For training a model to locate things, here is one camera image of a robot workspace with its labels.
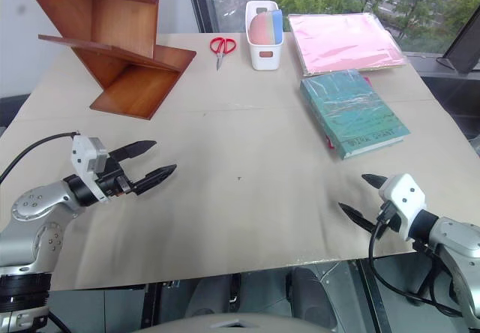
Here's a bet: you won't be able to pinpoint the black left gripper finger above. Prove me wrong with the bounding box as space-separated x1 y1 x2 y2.
131 163 178 197
108 139 158 166

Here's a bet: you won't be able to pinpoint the white plastic storage bin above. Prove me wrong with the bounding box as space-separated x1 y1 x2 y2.
244 0 285 71

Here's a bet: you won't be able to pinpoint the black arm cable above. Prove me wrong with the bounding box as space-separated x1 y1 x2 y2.
367 212 464 318
0 131 81 184

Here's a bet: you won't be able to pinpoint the black angled stand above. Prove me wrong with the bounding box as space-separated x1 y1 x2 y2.
435 28 480 75

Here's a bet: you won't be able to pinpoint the grey robot torso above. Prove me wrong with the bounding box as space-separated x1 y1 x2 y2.
136 311 333 333

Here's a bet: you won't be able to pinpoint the red-handled scissors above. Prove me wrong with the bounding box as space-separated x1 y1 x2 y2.
209 37 238 72

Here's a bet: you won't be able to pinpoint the pink-red sponge cloth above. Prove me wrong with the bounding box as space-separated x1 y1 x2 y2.
248 10 274 46

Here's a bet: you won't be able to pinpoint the clear plastic bag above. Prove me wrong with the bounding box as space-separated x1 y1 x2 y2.
202 0 272 34

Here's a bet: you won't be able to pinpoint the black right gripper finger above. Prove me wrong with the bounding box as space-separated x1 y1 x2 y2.
361 173 389 191
337 202 377 233

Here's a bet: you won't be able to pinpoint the dark rounded shape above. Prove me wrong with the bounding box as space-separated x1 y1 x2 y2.
287 266 339 331

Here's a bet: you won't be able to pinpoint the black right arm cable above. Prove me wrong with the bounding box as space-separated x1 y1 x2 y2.
367 212 464 318

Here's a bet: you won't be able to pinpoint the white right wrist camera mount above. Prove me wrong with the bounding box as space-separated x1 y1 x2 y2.
378 172 428 242

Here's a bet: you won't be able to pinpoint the blue sponge cloth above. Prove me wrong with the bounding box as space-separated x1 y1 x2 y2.
270 8 284 44

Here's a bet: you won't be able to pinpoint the teal hardcover book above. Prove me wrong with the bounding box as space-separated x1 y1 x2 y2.
299 68 411 161

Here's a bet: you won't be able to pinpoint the brown paper table cover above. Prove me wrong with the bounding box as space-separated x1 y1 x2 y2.
0 31 480 293

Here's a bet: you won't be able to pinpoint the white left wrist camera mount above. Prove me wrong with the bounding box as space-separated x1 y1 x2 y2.
70 134 110 203

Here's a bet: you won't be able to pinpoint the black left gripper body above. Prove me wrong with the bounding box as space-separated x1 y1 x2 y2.
95 154 140 200

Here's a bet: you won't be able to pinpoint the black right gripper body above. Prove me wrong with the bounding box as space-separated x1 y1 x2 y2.
375 201 402 233

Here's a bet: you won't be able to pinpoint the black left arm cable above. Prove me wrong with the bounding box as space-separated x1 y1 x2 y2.
0 131 81 184

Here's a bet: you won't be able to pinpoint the wooden zigzag shelf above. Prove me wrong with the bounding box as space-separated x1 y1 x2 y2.
17 0 198 121

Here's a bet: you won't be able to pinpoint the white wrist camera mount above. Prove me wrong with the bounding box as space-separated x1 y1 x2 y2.
378 172 428 242
70 134 110 203

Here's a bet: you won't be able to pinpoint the pink paper pack in plastic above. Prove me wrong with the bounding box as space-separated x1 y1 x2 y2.
286 11 409 78

